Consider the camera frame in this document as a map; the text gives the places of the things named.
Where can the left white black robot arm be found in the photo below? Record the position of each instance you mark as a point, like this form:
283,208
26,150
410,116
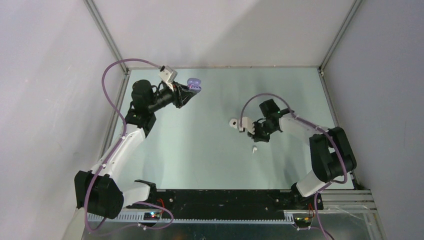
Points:
98,190

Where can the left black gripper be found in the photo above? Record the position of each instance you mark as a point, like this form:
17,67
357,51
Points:
181,95

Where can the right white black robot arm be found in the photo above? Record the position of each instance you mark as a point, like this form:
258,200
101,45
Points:
330,150

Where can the white earbud charging case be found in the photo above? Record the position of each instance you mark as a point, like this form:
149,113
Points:
234,123

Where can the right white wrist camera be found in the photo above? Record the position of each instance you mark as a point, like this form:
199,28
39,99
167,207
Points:
246,124

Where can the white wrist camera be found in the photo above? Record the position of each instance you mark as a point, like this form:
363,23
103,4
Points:
246,124
167,76

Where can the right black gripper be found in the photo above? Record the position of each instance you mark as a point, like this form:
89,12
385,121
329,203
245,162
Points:
257,137

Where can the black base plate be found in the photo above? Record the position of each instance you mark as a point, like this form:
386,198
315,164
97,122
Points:
226,205

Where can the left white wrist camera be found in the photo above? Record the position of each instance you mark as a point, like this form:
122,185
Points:
167,76

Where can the purple earbud charging case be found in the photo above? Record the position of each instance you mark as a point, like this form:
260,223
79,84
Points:
194,84

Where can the aluminium frame rail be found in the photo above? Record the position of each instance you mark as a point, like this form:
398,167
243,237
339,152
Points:
347,215

